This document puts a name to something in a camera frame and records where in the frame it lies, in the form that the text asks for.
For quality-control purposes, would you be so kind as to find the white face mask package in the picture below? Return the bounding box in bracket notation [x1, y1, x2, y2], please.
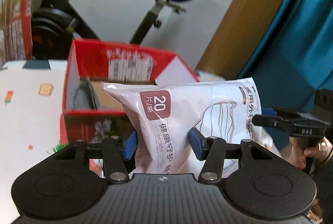
[103, 78, 272, 175]

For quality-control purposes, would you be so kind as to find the person's right hand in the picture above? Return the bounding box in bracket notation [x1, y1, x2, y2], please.
[288, 137, 332, 169]

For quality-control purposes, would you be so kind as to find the red strawberry cardboard box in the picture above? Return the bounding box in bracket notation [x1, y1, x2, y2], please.
[60, 39, 198, 143]

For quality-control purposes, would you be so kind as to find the green tassel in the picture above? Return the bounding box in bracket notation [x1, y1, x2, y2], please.
[47, 143, 69, 155]

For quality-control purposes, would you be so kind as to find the teal blue curtain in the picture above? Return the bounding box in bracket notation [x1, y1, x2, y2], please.
[238, 0, 332, 113]

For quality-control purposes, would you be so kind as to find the grey fabric item in box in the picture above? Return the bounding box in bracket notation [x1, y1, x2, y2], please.
[72, 78, 100, 110]

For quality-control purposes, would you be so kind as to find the white patterned tablecloth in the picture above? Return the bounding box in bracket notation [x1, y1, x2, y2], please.
[1, 61, 67, 223]

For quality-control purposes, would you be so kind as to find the black exercise bike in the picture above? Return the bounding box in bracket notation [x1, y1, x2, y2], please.
[30, 0, 197, 61]

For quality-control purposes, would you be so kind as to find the red plant print curtain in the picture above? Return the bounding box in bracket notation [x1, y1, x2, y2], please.
[1, 0, 33, 65]

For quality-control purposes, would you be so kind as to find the wooden door frame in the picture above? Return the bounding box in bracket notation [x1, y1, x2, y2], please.
[196, 0, 282, 80]

